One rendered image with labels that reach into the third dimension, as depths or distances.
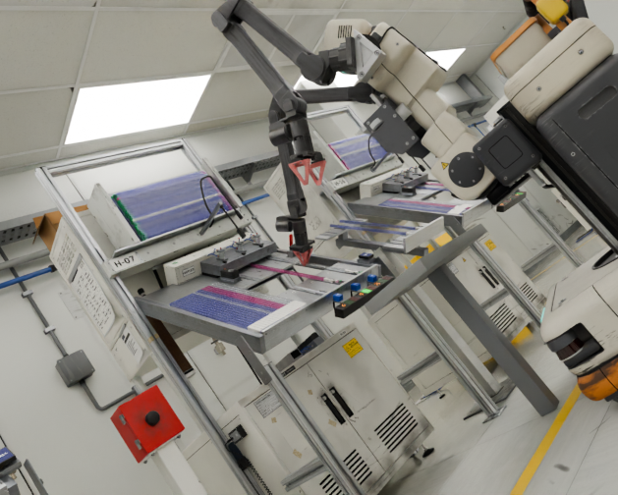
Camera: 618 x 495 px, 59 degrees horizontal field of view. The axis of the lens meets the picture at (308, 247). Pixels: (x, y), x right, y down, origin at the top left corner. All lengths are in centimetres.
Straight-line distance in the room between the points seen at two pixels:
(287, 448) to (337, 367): 42
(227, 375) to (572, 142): 300
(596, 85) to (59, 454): 310
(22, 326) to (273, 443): 217
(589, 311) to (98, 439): 282
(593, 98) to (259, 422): 142
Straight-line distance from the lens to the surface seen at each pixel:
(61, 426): 357
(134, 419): 166
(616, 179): 151
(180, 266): 235
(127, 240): 239
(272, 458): 202
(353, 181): 334
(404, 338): 332
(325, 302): 197
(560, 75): 153
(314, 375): 220
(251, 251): 243
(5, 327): 377
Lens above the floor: 49
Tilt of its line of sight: 12 degrees up
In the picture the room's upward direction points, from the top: 38 degrees counter-clockwise
